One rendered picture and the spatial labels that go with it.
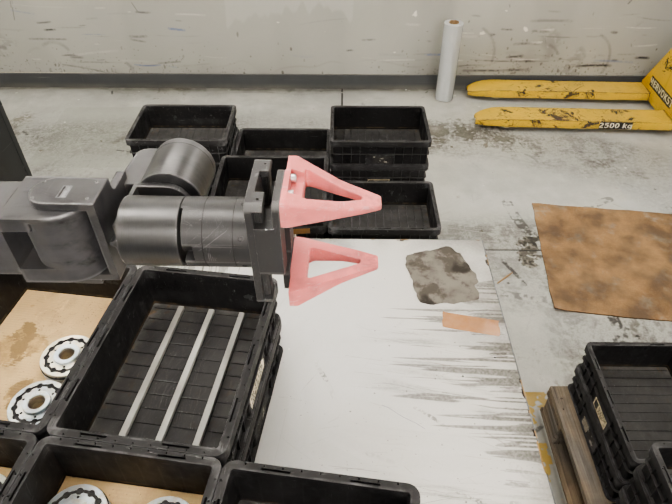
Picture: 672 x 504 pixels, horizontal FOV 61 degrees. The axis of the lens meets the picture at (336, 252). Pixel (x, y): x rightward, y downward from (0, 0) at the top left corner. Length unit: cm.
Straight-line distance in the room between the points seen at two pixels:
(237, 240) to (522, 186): 281
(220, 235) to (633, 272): 251
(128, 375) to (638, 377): 151
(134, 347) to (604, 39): 361
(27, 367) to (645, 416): 164
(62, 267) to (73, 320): 84
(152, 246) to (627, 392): 172
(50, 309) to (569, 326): 189
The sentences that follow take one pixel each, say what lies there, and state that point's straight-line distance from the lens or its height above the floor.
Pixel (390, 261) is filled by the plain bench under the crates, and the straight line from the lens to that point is 155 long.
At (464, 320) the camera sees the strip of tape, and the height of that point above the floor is 70.
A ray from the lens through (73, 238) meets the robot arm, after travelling 49.
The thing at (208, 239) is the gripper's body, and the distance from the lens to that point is 45.
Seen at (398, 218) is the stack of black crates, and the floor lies 38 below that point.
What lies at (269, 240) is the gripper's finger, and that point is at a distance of 42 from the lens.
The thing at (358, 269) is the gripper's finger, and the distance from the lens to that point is 47.
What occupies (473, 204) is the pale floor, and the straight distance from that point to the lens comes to 299.
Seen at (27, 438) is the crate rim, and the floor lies 93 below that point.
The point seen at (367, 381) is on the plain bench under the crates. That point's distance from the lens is 129.
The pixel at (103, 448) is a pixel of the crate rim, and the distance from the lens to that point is 101.
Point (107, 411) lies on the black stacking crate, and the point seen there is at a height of 83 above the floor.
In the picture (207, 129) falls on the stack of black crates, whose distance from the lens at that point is 261.
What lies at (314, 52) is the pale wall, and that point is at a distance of 394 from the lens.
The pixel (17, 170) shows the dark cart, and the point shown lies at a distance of 290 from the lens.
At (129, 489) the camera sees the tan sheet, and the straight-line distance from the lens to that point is 108.
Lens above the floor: 175
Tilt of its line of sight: 42 degrees down
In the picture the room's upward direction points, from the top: straight up
